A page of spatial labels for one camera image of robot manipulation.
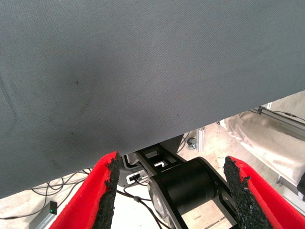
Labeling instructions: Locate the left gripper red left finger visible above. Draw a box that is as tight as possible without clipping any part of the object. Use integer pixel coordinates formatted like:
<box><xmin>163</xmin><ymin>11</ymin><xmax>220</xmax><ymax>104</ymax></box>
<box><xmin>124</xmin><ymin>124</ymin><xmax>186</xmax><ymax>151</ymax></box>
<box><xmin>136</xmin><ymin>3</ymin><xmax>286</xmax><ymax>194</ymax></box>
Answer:
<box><xmin>49</xmin><ymin>150</ymin><xmax>122</xmax><ymax>229</ymax></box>

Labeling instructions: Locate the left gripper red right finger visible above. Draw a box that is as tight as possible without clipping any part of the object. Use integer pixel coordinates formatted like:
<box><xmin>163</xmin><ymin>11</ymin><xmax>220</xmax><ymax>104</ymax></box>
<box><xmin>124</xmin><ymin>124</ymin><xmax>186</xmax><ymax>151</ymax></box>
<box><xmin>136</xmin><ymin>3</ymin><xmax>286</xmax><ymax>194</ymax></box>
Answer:
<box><xmin>223</xmin><ymin>156</ymin><xmax>305</xmax><ymax>229</ymax></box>

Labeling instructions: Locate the grey power strip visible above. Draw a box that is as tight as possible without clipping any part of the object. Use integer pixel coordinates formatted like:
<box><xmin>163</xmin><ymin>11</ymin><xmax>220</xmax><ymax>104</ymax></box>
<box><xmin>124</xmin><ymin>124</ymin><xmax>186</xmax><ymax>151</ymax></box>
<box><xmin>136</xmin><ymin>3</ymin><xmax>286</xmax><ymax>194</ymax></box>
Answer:
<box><xmin>29</xmin><ymin>200</ymin><xmax>58</xmax><ymax>229</ymax></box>

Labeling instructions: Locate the short aluminium profile piece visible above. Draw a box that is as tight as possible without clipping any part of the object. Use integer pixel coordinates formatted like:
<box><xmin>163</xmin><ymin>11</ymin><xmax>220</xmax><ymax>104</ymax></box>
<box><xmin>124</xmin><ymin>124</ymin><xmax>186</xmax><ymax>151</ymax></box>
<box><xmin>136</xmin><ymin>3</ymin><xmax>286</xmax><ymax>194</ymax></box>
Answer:
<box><xmin>275</xmin><ymin>175</ymin><xmax>301</xmax><ymax>191</ymax></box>

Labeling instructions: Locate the grey caster wheel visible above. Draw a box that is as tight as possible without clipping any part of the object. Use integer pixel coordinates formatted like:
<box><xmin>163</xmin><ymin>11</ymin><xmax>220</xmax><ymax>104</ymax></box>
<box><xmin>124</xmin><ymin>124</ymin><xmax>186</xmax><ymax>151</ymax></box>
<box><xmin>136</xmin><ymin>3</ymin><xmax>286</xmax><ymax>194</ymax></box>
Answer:
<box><xmin>187</xmin><ymin>137</ymin><xmax>198</xmax><ymax>151</ymax></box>

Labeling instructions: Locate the dark grey table cloth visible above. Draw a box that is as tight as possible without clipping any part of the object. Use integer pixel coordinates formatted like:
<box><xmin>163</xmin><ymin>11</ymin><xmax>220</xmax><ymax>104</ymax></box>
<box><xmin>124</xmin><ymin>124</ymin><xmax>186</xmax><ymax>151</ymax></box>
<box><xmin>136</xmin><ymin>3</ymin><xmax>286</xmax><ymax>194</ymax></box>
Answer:
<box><xmin>0</xmin><ymin>0</ymin><xmax>305</xmax><ymax>200</ymax></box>

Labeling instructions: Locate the thin black floor cable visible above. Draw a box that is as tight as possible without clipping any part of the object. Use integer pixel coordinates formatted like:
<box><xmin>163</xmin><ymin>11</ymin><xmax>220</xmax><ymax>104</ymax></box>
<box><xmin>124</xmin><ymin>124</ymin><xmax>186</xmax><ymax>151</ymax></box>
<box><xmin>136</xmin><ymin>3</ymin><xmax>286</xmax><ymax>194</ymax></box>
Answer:
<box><xmin>0</xmin><ymin>182</ymin><xmax>52</xmax><ymax>220</ymax></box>
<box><xmin>30</xmin><ymin>168</ymin><xmax>92</xmax><ymax>197</ymax></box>

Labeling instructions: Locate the black cable with ferrite bead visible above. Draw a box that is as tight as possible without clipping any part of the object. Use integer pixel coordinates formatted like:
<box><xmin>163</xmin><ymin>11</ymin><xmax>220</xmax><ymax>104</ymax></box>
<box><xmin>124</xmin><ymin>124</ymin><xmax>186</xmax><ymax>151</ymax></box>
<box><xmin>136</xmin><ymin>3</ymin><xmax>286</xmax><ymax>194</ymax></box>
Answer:
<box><xmin>122</xmin><ymin>177</ymin><xmax>172</xmax><ymax>229</ymax></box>

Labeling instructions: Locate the black robot torso frame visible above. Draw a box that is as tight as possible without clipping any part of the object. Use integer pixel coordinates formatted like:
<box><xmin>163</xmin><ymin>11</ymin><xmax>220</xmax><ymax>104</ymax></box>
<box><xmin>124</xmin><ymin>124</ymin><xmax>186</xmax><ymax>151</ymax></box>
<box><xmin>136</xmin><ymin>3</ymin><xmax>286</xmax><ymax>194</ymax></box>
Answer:
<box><xmin>134</xmin><ymin>144</ymin><xmax>241</xmax><ymax>229</ymax></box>

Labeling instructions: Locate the long aluminium profile rail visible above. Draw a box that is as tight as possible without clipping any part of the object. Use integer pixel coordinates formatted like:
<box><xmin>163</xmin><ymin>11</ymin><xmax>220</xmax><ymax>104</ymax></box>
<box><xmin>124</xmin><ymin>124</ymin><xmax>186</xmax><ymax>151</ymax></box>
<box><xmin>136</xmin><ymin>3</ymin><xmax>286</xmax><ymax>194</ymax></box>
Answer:
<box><xmin>250</xmin><ymin>102</ymin><xmax>305</xmax><ymax>141</ymax></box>

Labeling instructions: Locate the thin black hanging cable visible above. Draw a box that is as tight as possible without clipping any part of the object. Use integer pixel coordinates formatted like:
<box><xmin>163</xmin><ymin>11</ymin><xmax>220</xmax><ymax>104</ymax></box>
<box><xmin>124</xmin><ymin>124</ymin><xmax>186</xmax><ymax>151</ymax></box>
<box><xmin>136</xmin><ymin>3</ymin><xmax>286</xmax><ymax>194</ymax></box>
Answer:
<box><xmin>177</xmin><ymin>131</ymin><xmax>191</xmax><ymax>153</ymax></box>

